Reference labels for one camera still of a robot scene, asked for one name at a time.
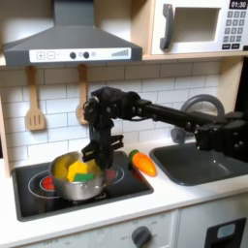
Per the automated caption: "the green block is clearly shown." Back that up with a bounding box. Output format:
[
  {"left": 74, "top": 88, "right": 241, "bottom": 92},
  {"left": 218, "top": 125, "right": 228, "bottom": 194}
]
[{"left": 73, "top": 171, "right": 97, "bottom": 183}]

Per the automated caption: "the yellow block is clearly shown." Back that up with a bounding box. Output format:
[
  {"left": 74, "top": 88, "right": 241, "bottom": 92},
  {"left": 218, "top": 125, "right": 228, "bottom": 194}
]
[{"left": 66, "top": 160, "right": 89, "bottom": 183}]

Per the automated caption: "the black stove cooktop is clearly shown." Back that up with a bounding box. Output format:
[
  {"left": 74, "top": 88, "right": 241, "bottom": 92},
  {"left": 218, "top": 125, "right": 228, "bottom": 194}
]
[{"left": 11, "top": 149, "right": 155, "bottom": 223}]

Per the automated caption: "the steel pot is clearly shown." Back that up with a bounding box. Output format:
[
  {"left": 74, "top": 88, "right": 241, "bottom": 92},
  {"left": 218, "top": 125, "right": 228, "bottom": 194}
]
[{"left": 48, "top": 150, "right": 109, "bottom": 202}]

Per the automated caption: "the orange toy carrot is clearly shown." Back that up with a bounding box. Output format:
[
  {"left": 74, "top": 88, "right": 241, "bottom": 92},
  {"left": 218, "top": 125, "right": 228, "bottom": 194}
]
[{"left": 128, "top": 148, "right": 159, "bottom": 178}]

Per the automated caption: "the wooden spoon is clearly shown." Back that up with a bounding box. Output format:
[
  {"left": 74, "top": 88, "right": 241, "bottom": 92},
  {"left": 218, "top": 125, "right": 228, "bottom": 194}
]
[{"left": 75, "top": 64, "right": 90, "bottom": 127}]

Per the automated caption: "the wooden slotted spatula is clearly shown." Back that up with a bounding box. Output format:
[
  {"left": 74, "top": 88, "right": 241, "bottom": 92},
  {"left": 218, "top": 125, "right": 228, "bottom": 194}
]
[{"left": 24, "top": 65, "right": 47, "bottom": 132}]

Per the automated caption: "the white oven control panel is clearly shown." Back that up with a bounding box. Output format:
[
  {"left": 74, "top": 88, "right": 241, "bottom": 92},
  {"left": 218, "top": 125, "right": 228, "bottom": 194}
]
[{"left": 17, "top": 208, "right": 179, "bottom": 248}]

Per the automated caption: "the grey stove knob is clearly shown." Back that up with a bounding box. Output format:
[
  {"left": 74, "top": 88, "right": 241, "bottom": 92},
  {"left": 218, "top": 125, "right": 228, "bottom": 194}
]
[{"left": 131, "top": 225, "right": 153, "bottom": 248}]

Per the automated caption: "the dark grey sink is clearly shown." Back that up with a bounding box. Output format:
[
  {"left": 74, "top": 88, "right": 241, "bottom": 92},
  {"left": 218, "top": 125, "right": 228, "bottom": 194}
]
[{"left": 148, "top": 140, "right": 248, "bottom": 187}]

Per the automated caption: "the grey range hood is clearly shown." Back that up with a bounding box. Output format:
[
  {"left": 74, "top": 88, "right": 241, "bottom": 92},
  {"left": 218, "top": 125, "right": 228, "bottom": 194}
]
[{"left": 2, "top": 0, "right": 144, "bottom": 69}]

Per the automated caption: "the white cabinet door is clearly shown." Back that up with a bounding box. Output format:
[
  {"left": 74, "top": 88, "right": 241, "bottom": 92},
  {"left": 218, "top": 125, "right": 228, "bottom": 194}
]
[{"left": 175, "top": 193, "right": 248, "bottom": 248}]

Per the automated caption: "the dark grey tap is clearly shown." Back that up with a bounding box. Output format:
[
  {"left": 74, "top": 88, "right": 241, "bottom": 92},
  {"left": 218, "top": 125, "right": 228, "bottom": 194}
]
[{"left": 170, "top": 93, "right": 227, "bottom": 145}]

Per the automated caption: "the black door window panel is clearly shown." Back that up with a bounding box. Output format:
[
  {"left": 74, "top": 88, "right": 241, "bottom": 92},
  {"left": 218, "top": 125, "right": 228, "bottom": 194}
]
[{"left": 204, "top": 217, "right": 248, "bottom": 248}]

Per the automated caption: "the white toy microwave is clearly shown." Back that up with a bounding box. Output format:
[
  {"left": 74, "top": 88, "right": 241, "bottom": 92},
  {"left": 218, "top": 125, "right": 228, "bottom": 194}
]
[{"left": 150, "top": 0, "right": 248, "bottom": 56}]

